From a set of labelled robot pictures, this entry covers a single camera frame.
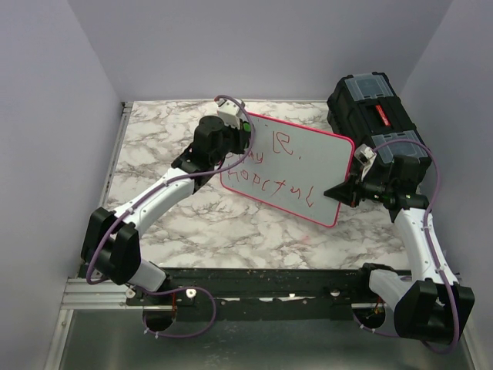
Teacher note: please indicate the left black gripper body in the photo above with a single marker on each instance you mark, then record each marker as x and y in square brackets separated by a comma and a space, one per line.
[233, 144]

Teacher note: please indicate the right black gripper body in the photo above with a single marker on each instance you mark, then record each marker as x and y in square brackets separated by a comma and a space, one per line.
[373, 189]

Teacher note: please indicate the pink framed whiteboard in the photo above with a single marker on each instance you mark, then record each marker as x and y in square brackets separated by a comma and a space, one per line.
[290, 167]

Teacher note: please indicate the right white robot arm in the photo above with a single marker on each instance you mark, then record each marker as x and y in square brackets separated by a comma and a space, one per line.
[430, 306]

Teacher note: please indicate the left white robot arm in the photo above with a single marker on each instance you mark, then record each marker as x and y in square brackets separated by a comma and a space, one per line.
[111, 247]

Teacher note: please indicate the black plastic toolbox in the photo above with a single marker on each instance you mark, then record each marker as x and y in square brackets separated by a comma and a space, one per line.
[366, 109]

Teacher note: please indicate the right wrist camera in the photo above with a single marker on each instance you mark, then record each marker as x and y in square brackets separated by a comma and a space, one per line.
[366, 157]

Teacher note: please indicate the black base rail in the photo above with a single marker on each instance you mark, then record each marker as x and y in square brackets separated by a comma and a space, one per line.
[260, 294]

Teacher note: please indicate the aluminium side rail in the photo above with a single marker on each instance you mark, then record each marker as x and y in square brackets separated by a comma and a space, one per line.
[108, 181]

